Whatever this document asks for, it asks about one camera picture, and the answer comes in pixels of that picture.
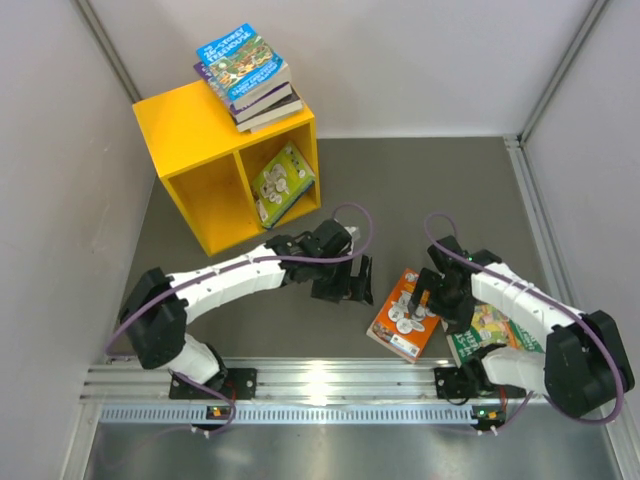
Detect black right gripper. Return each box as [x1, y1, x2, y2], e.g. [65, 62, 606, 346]
[409, 267, 477, 335]

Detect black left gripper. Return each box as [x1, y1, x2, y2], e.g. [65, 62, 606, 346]
[310, 250, 371, 306]

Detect orange cartoon paperback book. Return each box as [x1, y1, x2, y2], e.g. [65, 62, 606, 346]
[366, 268, 441, 364]

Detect dark green treehouse book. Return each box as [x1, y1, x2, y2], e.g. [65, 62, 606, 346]
[441, 304, 543, 367]

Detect blue 91-storey treehouse book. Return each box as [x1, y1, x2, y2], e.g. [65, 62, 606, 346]
[256, 182, 314, 230]

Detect lime green cartoon book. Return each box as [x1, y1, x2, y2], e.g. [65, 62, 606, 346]
[251, 141, 315, 220]

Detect dark brown paperback book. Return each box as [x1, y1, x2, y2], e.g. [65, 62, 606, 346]
[232, 89, 304, 132]

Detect light blue 26-storey treehouse book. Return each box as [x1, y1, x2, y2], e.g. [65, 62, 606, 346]
[196, 23, 292, 100]

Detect purple 52-storey treehouse book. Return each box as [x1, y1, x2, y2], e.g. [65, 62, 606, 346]
[193, 61, 294, 123]

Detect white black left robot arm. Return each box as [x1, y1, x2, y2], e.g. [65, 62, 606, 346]
[119, 219, 373, 397]

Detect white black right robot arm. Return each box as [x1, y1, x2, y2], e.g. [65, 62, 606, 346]
[408, 235, 635, 419]

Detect yellow wooden cubby shelf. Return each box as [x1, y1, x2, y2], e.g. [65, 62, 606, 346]
[133, 80, 319, 256]

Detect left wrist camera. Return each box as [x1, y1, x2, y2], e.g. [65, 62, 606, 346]
[345, 226, 360, 242]

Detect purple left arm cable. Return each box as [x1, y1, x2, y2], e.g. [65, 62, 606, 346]
[103, 202, 376, 436]

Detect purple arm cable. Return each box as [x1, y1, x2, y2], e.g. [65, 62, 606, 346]
[103, 202, 376, 436]
[423, 213, 626, 436]

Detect aluminium right side rail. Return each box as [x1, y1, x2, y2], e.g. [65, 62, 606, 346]
[503, 135, 580, 307]

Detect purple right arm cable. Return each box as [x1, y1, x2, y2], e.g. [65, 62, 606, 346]
[423, 213, 626, 436]

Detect aluminium mounting rail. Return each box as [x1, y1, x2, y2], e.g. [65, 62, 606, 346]
[79, 355, 626, 426]

